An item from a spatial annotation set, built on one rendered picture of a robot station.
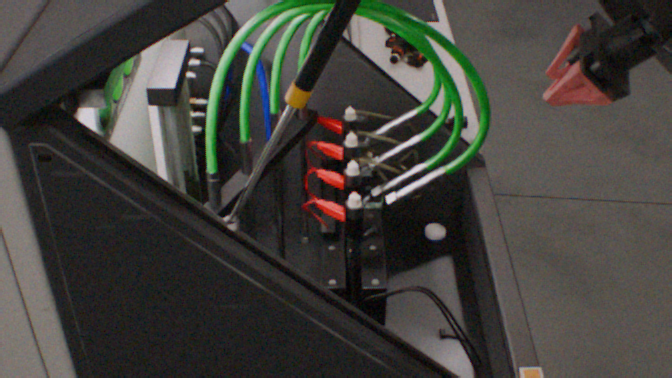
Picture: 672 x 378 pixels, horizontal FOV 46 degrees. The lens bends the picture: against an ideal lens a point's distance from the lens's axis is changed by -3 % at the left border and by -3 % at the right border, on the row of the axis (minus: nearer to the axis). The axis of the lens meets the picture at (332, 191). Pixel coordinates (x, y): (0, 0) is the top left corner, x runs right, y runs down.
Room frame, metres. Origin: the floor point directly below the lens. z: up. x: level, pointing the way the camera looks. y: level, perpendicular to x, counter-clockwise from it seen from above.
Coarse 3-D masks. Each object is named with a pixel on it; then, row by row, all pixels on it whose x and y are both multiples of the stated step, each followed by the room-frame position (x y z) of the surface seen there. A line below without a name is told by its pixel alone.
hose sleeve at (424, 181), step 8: (440, 168) 0.94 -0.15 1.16; (424, 176) 0.94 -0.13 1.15; (432, 176) 0.93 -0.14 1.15; (440, 176) 0.93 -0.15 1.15; (416, 184) 0.94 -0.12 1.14; (424, 184) 0.93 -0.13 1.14; (432, 184) 0.93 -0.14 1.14; (400, 192) 0.94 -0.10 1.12; (408, 192) 0.93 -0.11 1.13; (416, 192) 0.93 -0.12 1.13; (400, 200) 0.93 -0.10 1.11
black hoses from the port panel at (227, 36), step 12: (228, 12) 1.23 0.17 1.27; (204, 24) 1.14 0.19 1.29; (228, 24) 1.22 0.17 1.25; (216, 36) 1.14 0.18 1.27; (228, 36) 1.22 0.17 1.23; (228, 72) 1.21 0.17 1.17; (228, 84) 1.18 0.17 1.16; (228, 108) 1.18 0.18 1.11; (204, 132) 1.13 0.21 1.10; (204, 144) 1.20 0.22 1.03; (228, 144) 1.13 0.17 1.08; (204, 156) 1.17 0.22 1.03; (240, 156) 1.14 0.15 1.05; (204, 168) 1.12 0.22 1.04
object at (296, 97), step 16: (336, 0) 0.62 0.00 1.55; (352, 0) 0.61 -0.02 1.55; (336, 16) 0.61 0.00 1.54; (352, 16) 0.61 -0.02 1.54; (320, 32) 0.62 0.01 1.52; (336, 32) 0.61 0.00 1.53; (320, 48) 0.61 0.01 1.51; (304, 64) 0.62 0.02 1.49; (320, 64) 0.61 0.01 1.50; (304, 80) 0.61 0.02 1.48; (288, 96) 0.62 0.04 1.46; (304, 96) 0.61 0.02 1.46; (288, 112) 0.62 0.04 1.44; (272, 144) 0.62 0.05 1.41; (256, 176) 0.62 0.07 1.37; (240, 208) 0.62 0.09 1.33
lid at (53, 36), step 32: (64, 0) 0.73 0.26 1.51; (96, 0) 0.65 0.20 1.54; (128, 0) 0.59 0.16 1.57; (160, 0) 0.57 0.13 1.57; (192, 0) 0.57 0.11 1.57; (224, 0) 0.57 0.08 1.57; (32, 32) 0.68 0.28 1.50; (64, 32) 0.61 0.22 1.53; (96, 32) 0.57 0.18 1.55; (128, 32) 0.57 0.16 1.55; (160, 32) 0.57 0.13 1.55; (32, 64) 0.58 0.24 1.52; (64, 64) 0.57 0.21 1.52; (96, 64) 0.57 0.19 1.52; (0, 96) 0.57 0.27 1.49; (32, 96) 0.57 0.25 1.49; (64, 96) 0.57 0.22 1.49
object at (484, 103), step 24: (288, 0) 0.94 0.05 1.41; (312, 0) 0.93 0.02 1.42; (408, 24) 0.94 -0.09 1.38; (456, 48) 0.94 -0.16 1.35; (216, 72) 0.94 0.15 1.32; (216, 96) 0.93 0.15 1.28; (480, 96) 0.93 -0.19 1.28; (216, 120) 0.94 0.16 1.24; (480, 120) 0.94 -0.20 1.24; (480, 144) 0.93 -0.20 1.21; (216, 168) 0.94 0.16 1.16; (456, 168) 0.93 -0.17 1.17
